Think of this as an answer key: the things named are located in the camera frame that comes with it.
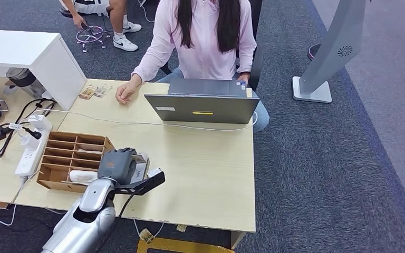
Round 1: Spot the metal chair base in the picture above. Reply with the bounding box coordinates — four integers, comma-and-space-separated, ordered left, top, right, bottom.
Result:
76, 23, 108, 53

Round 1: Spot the black cable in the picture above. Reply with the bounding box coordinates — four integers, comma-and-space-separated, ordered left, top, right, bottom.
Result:
0, 99, 57, 158

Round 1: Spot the crouching person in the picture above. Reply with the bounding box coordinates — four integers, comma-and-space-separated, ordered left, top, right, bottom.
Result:
59, 0, 143, 53

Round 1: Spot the small white plug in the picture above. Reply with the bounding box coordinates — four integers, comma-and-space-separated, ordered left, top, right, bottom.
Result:
21, 134, 41, 151

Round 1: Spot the dark round stand base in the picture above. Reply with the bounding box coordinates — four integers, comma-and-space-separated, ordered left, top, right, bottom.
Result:
307, 43, 322, 61

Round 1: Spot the white desk shelf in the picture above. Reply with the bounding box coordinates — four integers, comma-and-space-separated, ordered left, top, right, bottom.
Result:
0, 28, 88, 111

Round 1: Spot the grey kiosk stand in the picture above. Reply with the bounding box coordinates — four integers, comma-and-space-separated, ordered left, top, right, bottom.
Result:
292, 0, 368, 104

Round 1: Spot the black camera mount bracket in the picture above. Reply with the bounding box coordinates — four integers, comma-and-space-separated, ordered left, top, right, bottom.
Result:
113, 171, 166, 197

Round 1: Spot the white charger adapter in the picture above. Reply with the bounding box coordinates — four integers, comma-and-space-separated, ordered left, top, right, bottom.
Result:
27, 114, 53, 132

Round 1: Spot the grey jug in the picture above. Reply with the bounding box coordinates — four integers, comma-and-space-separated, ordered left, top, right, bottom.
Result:
6, 67, 46, 99

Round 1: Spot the brown cardboard tag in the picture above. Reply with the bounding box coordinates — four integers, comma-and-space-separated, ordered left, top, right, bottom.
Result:
139, 228, 156, 245

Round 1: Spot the grey card reader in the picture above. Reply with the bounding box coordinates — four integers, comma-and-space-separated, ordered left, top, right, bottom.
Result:
131, 152, 150, 184

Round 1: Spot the white power strip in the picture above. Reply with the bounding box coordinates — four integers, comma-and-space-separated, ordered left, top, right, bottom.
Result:
15, 130, 51, 177

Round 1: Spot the wooden compartment organizer box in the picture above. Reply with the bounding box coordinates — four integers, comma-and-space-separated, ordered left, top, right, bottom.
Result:
36, 131, 116, 194

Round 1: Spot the person at laptop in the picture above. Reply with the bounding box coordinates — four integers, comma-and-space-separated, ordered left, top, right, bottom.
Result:
115, 0, 270, 133

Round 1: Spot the black power plug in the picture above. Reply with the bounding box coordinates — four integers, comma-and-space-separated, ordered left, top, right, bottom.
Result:
22, 126, 43, 140

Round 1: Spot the grey laptop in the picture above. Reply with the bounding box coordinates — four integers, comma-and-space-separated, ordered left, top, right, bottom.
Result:
144, 77, 261, 125

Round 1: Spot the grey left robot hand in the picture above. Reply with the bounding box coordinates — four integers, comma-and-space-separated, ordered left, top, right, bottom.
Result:
98, 148, 139, 186

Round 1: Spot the white cloth bundle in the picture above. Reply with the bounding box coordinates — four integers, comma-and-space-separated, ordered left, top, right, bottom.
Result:
69, 169, 100, 184

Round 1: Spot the long white cable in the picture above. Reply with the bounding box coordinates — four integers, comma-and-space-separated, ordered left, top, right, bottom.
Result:
31, 109, 258, 132

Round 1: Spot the person's right hand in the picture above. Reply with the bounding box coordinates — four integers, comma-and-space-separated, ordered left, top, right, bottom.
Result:
115, 79, 142, 105

